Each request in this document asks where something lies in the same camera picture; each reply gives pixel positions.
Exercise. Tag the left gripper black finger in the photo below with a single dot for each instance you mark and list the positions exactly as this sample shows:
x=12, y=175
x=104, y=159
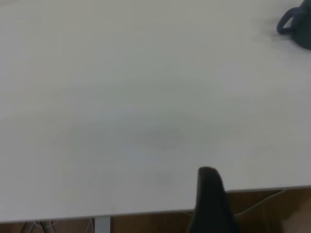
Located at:
x=210, y=204

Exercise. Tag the dark blue-grey ceramic mug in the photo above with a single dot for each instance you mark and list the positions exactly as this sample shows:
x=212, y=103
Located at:
x=302, y=29

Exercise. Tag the white metal table leg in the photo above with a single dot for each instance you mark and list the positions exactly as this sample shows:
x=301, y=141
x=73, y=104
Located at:
x=102, y=225

